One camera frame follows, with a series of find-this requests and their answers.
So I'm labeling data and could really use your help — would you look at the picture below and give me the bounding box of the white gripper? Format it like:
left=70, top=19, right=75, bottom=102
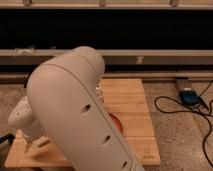
left=22, top=128, right=50, bottom=153

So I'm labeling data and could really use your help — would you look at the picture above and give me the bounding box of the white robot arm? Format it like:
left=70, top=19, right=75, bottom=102
left=8, top=46, right=145, bottom=171

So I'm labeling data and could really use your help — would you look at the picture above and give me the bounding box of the orange ceramic bowl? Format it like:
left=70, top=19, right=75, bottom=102
left=109, top=114, right=123, bottom=133

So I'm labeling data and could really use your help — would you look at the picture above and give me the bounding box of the black clamp at table edge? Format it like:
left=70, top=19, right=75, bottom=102
left=0, top=133, right=15, bottom=144

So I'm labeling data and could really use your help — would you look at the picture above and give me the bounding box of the wooden table board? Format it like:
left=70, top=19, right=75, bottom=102
left=5, top=79, right=161, bottom=168

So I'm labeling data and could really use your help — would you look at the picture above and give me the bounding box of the blue power box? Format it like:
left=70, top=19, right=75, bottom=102
left=179, top=90, right=200, bottom=106

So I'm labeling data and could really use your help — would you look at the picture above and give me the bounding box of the grey metal rail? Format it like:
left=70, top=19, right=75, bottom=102
left=0, top=49, right=213, bottom=65

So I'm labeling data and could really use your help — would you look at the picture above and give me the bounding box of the black cable on floor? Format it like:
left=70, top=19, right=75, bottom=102
left=153, top=79, right=213, bottom=168

